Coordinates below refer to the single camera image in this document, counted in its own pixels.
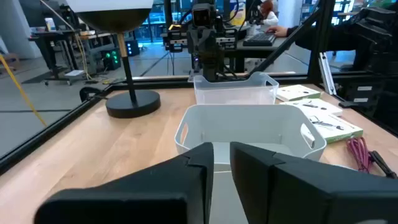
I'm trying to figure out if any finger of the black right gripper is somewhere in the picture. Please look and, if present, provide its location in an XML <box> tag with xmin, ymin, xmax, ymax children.
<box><xmin>186</xmin><ymin>26</ymin><xmax>206</xmax><ymax>63</ymax></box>
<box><xmin>205</xmin><ymin>26</ymin><xmax>225</xmax><ymax>63</ymax></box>

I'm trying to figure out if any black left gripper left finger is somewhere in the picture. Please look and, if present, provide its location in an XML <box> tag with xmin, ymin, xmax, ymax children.
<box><xmin>34</xmin><ymin>142</ymin><xmax>215</xmax><ymax>224</ymax></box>

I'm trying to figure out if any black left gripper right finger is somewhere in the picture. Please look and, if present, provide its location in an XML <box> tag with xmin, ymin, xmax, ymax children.
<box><xmin>229</xmin><ymin>141</ymin><xmax>398</xmax><ymax>224</ymax></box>

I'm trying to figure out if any pink braided USB cable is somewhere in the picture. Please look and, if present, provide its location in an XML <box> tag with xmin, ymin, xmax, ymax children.
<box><xmin>346</xmin><ymin>136</ymin><xmax>376</xmax><ymax>174</ymax></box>

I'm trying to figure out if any white green product box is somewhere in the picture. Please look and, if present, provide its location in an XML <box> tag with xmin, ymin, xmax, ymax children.
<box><xmin>306</xmin><ymin>111</ymin><xmax>364</xmax><ymax>144</ymax></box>
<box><xmin>275</xmin><ymin>84</ymin><xmax>322</xmax><ymax>102</ymax></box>
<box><xmin>279</xmin><ymin>98</ymin><xmax>343</xmax><ymax>118</ymax></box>

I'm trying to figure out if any black cable with red tie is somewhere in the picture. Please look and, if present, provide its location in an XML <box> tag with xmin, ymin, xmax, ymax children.
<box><xmin>368</xmin><ymin>150</ymin><xmax>398</xmax><ymax>180</ymax></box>

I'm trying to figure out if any white plastic handled bin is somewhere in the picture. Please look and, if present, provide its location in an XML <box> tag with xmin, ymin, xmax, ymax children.
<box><xmin>174</xmin><ymin>104</ymin><xmax>327</xmax><ymax>166</ymax></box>

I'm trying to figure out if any clear plastic bin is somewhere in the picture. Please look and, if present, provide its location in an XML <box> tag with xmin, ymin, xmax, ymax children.
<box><xmin>193</xmin><ymin>71</ymin><xmax>280</xmax><ymax>106</ymax></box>

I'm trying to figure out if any black office desk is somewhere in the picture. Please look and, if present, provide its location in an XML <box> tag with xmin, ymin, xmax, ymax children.
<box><xmin>223</xmin><ymin>29</ymin><xmax>299</xmax><ymax>74</ymax></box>

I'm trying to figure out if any black computer keyboard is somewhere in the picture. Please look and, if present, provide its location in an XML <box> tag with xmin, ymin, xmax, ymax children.
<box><xmin>242</xmin><ymin>32</ymin><xmax>277</xmax><ymax>47</ymax></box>

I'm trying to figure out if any person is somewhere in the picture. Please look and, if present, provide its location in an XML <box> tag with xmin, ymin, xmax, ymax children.
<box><xmin>285</xmin><ymin>1</ymin><xmax>398</xmax><ymax>74</ymax></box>
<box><xmin>259</xmin><ymin>0</ymin><xmax>280</xmax><ymax>26</ymax></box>

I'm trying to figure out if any person's hand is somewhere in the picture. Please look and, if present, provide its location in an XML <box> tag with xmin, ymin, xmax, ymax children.
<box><xmin>266</xmin><ymin>25</ymin><xmax>289</xmax><ymax>38</ymax></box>

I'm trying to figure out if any black box with blue lights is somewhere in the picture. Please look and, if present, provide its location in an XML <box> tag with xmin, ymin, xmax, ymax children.
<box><xmin>125</xmin><ymin>39</ymin><xmax>141</xmax><ymax>57</ymax></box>

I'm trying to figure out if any computer with green lights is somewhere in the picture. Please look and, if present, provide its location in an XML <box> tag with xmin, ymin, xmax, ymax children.
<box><xmin>100</xmin><ymin>47</ymin><xmax>122</xmax><ymax>71</ymax></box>

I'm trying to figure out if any white globe table lamp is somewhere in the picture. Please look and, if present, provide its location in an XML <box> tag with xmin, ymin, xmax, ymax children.
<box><xmin>66</xmin><ymin>0</ymin><xmax>162</xmax><ymax>119</ymax></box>

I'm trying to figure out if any black box with white labels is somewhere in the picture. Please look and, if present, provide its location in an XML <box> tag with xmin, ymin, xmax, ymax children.
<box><xmin>338</xmin><ymin>79</ymin><xmax>388</xmax><ymax>110</ymax></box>

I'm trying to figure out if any black workbench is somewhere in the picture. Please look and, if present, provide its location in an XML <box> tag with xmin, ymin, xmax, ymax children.
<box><xmin>27</xmin><ymin>29</ymin><xmax>116</xmax><ymax>86</ymax></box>

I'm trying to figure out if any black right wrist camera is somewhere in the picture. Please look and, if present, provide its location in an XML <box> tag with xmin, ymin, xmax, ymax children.
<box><xmin>192</xmin><ymin>2</ymin><xmax>216</xmax><ymax>27</ymax></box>

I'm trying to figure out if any white metal bracket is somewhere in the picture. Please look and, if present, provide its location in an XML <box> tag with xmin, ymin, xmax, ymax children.
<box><xmin>318</xmin><ymin>52</ymin><xmax>337</xmax><ymax>96</ymax></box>

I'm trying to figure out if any black frame clamp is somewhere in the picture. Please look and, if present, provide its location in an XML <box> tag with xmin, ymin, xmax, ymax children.
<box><xmin>79</xmin><ymin>86</ymin><xmax>108</xmax><ymax>103</ymax></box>

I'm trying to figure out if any black aluminium table frame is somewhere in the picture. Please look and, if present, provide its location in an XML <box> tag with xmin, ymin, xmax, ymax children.
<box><xmin>0</xmin><ymin>0</ymin><xmax>398</xmax><ymax>175</ymax></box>

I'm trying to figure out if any yellow power cable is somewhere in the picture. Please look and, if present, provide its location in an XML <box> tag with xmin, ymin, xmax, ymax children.
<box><xmin>0</xmin><ymin>54</ymin><xmax>48</xmax><ymax>128</ymax></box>

